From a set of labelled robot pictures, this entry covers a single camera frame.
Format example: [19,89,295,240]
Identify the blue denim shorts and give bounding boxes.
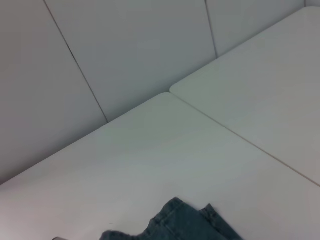
[99,196,245,240]

